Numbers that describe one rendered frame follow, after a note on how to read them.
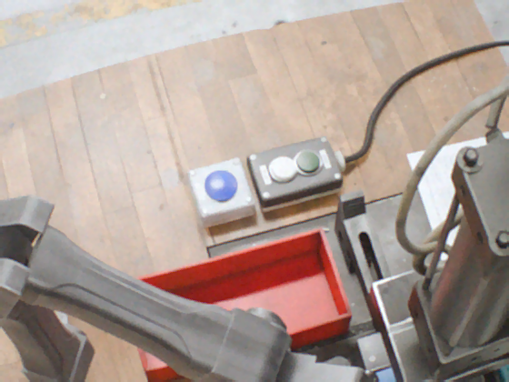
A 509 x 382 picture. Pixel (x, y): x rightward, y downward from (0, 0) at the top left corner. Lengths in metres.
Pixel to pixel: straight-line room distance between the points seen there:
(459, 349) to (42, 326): 0.41
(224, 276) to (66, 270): 0.49
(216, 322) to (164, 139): 0.56
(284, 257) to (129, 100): 0.31
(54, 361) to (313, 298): 0.38
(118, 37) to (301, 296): 1.41
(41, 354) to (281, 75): 0.59
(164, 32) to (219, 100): 1.18
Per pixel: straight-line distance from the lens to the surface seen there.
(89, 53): 2.72
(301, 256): 1.46
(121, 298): 0.99
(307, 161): 1.48
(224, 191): 1.46
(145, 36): 2.73
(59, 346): 1.20
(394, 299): 1.19
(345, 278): 1.45
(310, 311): 1.43
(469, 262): 0.89
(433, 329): 1.03
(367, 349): 1.33
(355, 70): 1.60
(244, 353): 1.01
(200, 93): 1.57
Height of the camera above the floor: 2.23
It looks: 63 degrees down
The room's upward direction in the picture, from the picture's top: straight up
